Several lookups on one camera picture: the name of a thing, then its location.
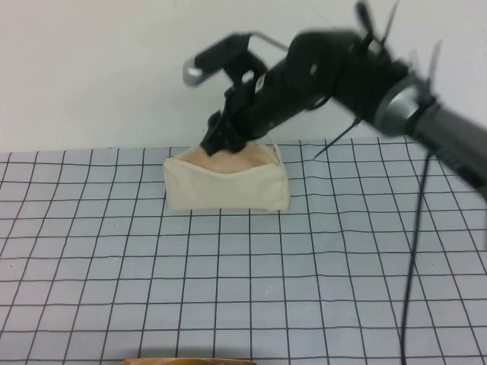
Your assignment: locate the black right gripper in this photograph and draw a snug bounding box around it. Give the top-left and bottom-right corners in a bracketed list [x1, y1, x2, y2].
[200, 60, 319, 157]

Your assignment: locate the cream fabric pencil case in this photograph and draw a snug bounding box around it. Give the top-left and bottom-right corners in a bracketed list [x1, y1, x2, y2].
[163, 141, 289, 212]

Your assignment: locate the black zip tie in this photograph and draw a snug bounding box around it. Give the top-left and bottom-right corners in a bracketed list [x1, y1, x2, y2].
[425, 39, 444, 100]
[355, 0, 378, 39]
[313, 117, 361, 160]
[378, 0, 401, 49]

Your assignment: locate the white cloth with black grid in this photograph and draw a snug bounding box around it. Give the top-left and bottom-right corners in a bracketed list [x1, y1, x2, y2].
[0, 137, 487, 365]

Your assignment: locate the orange-brown rounded object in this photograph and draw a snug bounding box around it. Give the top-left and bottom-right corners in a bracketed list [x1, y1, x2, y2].
[126, 357, 255, 365]

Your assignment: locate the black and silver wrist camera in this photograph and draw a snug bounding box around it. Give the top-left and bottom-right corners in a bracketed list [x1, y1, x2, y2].
[182, 31, 268, 89]

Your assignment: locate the grey camera cable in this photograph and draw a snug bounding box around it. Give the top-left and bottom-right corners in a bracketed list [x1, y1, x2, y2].
[247, 31, 289, 52]

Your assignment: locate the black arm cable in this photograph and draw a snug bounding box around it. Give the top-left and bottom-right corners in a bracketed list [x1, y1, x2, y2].
[397, 150, 433, 365]

